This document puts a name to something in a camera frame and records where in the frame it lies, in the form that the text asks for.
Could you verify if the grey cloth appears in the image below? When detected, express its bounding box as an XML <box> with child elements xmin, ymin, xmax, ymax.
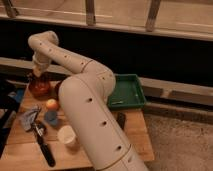
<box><xmin>19</xmin><ymin>105</ymin><xmax>41</xmax><ymax>131</ymax></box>

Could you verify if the black rectangular block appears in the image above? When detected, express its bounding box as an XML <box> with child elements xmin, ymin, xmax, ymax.
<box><xmin>116</xmin><ymin>113</ymin><xmax>126</xmax><ymax>129</ymax></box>

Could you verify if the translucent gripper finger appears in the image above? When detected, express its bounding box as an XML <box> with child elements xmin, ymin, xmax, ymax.
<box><xmin>33</xmin><ymin>68</ymin><xmax>40</xmax><ymax>77</ymax></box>

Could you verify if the green tray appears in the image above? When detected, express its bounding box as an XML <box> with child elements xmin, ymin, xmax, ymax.
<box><xmin>107</xmin><ymin>74</ymin><xmax>146</xmax><ymax>110</ymax></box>

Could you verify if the blue object under table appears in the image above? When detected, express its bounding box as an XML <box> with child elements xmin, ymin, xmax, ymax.
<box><xmin>9</xmin><ymin>88</ymin><xmax>25</xmax><ymax>103</ymax></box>

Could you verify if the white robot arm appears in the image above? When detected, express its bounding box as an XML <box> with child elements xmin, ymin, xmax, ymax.
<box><xmin>28</xmin><ymin>31</ymin><xmax>149</xmax><ymax>171</ymax></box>

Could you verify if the dark red grape bunch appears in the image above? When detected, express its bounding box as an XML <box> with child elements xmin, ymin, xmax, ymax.
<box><xmin>28</xmin><ymin>73</ymin><xmax>50</xmax><ymax>90</ymax></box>

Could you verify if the peach apple fruit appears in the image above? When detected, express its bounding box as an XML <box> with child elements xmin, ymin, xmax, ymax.
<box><xmin>45</xmin><ymin>99</ymin><xmax>59</xmax><ymax>110</ymax></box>

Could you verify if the black handled can opener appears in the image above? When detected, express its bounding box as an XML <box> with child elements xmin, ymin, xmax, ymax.
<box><xmin>31</xmin><ymin>122</ymin><xmax>56</xmax><ymax>167</ymax></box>

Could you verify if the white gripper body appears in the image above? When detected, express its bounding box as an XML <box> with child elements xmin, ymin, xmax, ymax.
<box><xmin>33</xmin><ymin>55</ymin><xmax>51</xmax><ymax>72</ymax></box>

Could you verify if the purple bowl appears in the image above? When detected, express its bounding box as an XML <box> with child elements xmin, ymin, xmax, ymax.
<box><xmin>54</xmin><ymin>81</ymin><xmax>63</xmax><ymax>97</ymax></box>

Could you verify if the red bowl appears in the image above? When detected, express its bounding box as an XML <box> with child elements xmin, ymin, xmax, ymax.
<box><xmin>29</xmin><ymin>78</ymin><xmax>51</xmax><ymax>97</ymax></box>

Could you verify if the black chair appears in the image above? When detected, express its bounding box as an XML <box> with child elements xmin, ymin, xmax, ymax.
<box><xmin>0</xmin><ymin>79</ymin><xmax>20</xmax><ymax>157</ymax></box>

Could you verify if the white cup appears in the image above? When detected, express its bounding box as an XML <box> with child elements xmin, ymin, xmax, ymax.
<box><xmin>57</xmin><ymin>125</ymin><xmax>76</xmax><ymax>146</ymax></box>

